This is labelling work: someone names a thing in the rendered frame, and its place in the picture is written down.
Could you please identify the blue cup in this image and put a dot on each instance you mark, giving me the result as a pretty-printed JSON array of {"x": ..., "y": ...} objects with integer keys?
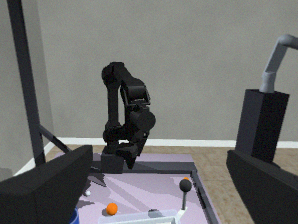
[{"x": 75, "y": 217}]

